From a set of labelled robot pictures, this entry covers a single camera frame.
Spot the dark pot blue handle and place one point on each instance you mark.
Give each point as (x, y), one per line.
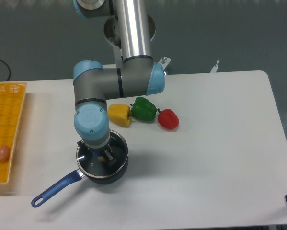
(72, 177)

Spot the red bell pepper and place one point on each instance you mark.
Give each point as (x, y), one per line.
(168, 119)

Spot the brown egg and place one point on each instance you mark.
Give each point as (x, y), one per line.
(4, 153)

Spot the yellow bell pepper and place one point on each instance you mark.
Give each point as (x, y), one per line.
(120, 114)

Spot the glass pot lid blue knob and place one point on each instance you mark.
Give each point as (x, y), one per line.
(100, 172)

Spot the green bell pepper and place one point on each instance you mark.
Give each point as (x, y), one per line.
(144, 110)

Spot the toasted bread piece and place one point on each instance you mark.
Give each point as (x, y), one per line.
(101, 157)

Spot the yellow plastic basket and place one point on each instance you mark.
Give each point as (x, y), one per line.
(12, 97)

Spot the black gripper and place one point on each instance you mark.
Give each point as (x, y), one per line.
(104, 148)

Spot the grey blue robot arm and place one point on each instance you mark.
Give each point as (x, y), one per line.
(136, 74)

